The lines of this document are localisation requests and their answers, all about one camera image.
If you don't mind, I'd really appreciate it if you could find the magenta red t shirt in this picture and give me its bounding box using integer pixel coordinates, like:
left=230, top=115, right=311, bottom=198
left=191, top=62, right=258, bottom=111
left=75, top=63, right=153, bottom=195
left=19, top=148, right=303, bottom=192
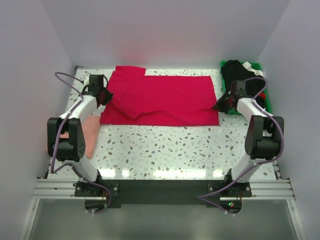
left=100, top=65, right=219, bottom=127

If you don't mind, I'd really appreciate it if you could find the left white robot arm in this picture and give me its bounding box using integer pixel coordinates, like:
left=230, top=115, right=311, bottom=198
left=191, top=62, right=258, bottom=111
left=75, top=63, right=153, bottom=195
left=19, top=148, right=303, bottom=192
left=47, top=74, right=113, bottom=196

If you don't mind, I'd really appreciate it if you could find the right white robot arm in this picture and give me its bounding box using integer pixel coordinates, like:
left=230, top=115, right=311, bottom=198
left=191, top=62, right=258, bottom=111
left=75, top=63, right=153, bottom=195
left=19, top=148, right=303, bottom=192
left=212, top=77, right=285, bottom=197

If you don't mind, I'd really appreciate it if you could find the black t shirt in bin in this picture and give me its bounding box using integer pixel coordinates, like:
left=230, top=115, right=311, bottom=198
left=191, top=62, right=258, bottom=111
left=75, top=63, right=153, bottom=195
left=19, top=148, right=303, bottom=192
left=220, top=60, right=266, bottom=108

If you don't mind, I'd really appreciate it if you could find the red garment in bin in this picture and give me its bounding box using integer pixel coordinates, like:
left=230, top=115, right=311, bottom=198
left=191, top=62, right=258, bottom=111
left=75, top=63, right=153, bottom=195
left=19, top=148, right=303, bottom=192
left=259, top=92, right=266, bottom=101

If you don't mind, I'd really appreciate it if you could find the folded peach t shirt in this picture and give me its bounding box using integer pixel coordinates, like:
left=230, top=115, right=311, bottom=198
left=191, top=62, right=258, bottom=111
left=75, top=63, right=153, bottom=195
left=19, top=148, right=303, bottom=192
left=58, top=115, right=102, bottom=159

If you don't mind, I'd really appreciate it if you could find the white garment in bin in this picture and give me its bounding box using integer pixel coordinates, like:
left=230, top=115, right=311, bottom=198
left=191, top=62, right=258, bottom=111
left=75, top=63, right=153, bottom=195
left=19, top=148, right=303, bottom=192
left=242, top=61, right=264, bottom=77

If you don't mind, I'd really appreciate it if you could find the green plastic bin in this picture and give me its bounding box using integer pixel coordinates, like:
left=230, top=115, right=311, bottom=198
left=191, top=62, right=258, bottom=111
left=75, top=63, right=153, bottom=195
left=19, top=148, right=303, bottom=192
left=220, top=60, right=272, bottom=115

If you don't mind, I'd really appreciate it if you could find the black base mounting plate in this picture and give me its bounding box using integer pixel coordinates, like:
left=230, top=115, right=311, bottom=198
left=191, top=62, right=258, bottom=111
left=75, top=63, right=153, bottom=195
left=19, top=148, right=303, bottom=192
left=74, top=178, right=252, bottom=210

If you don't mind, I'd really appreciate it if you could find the aluminium rail frame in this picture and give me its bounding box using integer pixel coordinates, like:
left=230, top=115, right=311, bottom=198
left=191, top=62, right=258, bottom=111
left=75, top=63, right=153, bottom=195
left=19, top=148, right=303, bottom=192
left=20, top=156, right=307, bottom=240

